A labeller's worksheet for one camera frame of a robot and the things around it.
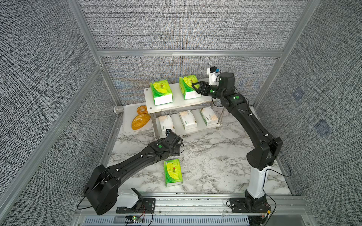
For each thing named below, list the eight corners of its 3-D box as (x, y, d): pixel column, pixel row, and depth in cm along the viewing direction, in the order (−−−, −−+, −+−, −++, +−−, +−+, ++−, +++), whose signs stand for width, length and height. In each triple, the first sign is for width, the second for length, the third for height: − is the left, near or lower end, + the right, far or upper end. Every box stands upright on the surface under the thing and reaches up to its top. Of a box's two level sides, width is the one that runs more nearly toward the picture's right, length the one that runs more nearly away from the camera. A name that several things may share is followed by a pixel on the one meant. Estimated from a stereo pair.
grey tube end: (112, 114, 117) (111, 112, 115) (115, 107, 121) (114, 105, 119) (122, 114, 117) (121, 112, 115) (124, 107, 121) (124, 105, 119)
